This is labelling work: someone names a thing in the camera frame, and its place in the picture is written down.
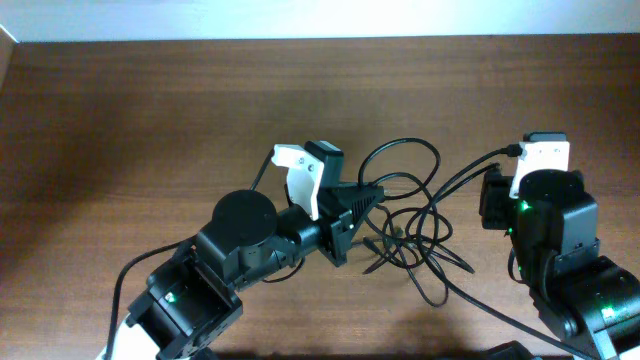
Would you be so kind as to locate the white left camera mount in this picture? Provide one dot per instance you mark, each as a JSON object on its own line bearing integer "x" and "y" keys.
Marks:
{"x": 303, "y": 177}

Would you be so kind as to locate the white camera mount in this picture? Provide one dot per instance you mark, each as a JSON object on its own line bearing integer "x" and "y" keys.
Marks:
{"x": 539, "y": 155}
{"x": 303, "y": 177}

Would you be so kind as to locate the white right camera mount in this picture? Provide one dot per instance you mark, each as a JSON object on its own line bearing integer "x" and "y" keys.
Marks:
{"x": 539, "y": 155}

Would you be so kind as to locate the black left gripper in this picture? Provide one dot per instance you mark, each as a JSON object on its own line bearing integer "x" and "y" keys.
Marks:
{"x": 340, "y": 216}

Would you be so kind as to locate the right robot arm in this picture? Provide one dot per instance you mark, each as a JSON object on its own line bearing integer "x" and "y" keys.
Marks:
{"x": 585, "y": 299}

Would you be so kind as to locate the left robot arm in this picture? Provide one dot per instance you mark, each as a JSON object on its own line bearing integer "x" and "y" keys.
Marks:
{"x": 193, "y": 297}

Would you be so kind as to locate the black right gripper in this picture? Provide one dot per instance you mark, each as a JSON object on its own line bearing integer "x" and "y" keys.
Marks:
{"x": 493, "y": 206}

